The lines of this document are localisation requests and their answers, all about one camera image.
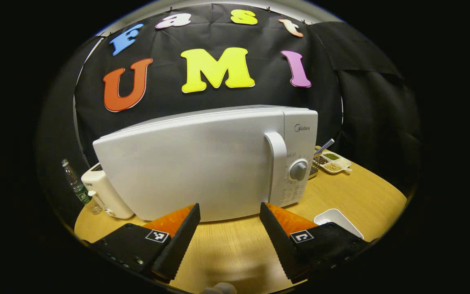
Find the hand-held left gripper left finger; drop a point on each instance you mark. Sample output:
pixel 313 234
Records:
pixel 180 241

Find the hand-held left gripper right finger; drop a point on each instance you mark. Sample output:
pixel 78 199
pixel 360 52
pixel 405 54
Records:
pixel 282 241

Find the white microwave oven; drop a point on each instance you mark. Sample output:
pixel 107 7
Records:
pixel 186 167

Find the small white rectangular dish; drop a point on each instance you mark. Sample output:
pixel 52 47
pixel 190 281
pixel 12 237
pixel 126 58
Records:
pixel 339 218

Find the white toaster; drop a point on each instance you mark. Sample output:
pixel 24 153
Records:
pixel 104 192

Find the white divided dish of beans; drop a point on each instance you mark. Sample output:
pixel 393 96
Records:
pixel 335 162

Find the blue checkered spoon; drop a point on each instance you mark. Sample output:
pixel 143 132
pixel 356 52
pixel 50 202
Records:
pixel 324 147

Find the clear plastic water bottle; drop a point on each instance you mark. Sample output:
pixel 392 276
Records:
pixel 78 188

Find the black backdrop cloth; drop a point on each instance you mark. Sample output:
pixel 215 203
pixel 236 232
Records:
pixel 165 98

